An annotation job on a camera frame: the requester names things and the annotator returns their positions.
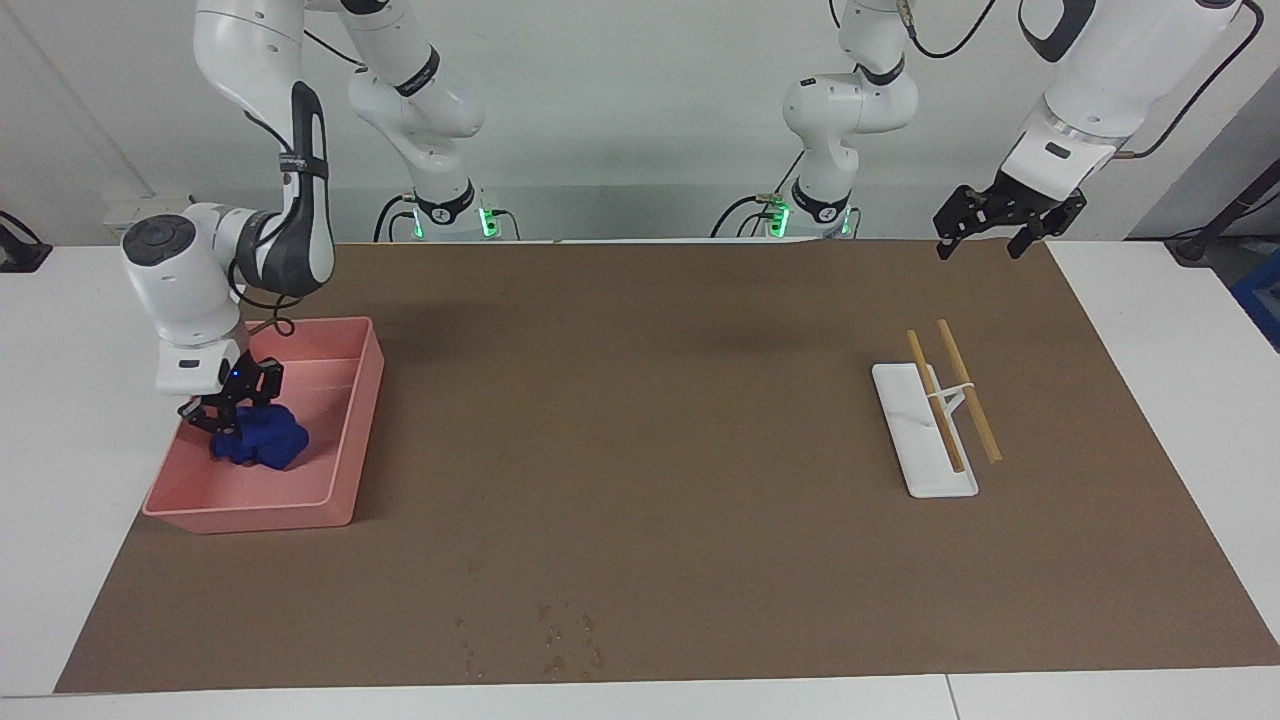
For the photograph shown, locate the blue towel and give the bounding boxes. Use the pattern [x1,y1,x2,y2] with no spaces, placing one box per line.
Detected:
[209,403,311,472]

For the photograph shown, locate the pink plastic bin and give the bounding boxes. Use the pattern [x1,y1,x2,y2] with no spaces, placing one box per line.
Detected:
[142,317,386,535]

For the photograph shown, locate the wooden dowel rod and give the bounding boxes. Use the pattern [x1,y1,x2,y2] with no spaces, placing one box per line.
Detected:
[936,319,1003,465]
[906,330,966,475]

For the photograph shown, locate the black tripod leg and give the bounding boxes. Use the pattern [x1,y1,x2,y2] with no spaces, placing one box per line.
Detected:
[1165,158,1280,267]

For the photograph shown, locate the white rack base tray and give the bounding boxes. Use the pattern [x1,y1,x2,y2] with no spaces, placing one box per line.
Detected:
[871,362,980,500]

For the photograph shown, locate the black clamp stand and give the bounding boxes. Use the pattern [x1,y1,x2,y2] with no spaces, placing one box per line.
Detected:
[0,210,53,274]

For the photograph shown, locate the blue crate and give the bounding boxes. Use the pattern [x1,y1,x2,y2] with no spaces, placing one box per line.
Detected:
[1231,275,1280,353]

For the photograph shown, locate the brown table mat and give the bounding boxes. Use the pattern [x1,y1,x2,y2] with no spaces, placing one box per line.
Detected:
[55,240,1280,694]

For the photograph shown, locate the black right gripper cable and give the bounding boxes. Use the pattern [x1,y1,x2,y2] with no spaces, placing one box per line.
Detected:
[228,110,301,338]

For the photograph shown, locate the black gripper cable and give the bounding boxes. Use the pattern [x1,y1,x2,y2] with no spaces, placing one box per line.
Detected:
[228,110,301,338]
[1115,0,1266,161]

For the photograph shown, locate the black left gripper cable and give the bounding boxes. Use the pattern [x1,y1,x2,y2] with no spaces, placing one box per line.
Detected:
[1115,0,1266,161]

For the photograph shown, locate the thin black looping cable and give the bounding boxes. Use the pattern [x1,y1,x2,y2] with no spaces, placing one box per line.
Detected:
[897,0,1003,67]

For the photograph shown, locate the white wall socket box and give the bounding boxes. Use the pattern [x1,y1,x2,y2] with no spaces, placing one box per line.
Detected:
[102,194,196,226]

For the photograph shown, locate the black right base cables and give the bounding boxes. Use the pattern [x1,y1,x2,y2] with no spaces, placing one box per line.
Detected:
[374,193,419,243]

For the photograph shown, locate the black base cables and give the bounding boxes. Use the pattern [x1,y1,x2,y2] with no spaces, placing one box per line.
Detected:
[374,193,419,243]
[710,150,793,241]

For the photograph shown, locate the black left base cables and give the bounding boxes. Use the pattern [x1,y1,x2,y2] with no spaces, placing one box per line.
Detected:
[710,150,793,241]

